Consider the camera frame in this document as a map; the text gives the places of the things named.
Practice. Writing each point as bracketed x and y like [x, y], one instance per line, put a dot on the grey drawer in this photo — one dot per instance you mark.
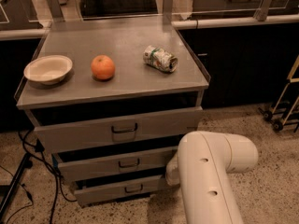
[103, 132]
[118, 190]
[115, 164]

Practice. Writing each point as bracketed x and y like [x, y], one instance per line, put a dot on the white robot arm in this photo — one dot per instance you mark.
[201, 167]

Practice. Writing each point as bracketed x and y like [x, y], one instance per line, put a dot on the grey metal drawer cabinet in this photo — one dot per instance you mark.
[135, 88]

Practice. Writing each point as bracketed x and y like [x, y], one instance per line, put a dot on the crushed green white can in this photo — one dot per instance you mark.
[160, 59]

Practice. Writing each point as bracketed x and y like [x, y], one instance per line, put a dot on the orange fruit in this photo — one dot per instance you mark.
[103, 67]

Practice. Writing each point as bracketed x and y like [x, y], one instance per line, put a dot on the white paper bowl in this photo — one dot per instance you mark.
[48, 70]

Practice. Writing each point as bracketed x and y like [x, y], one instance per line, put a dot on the yellow wheeled cart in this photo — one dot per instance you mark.
[285, 110]

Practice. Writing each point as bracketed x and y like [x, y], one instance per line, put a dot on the black tripod leg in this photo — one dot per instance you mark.
[7, 191]

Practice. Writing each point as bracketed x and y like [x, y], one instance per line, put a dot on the white horizontal rail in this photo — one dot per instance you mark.
[180, 25]

